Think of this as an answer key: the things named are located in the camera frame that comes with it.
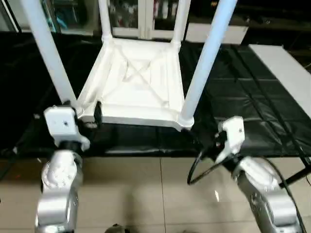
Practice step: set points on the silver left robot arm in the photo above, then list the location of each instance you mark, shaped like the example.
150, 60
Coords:
60, 184

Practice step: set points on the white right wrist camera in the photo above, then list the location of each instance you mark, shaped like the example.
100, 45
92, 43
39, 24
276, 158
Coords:
233, 133

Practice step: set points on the black metal table frame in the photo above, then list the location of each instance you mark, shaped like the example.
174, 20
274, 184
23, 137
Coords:
294, 178

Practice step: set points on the white plastic table top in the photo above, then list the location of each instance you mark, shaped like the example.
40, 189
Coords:
141, 82

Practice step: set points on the white glass door cabinet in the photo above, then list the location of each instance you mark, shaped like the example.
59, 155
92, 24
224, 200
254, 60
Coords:
141, 19

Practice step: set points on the black table mat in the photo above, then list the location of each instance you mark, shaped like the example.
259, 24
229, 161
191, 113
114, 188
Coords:
252, 97

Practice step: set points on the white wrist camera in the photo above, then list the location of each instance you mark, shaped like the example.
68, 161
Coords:
63, 124
233, 133

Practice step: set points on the white drawer unit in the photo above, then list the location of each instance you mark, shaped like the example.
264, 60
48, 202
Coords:
228, 33

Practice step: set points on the turquoise plastic stand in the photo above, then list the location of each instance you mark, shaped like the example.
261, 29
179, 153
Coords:
57, 20

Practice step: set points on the white plastic table leg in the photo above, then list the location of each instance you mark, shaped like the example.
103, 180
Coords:
105, 22
209, 58
181, 24
48, 53

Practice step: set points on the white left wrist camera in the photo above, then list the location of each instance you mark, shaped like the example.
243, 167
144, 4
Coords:
63, 124

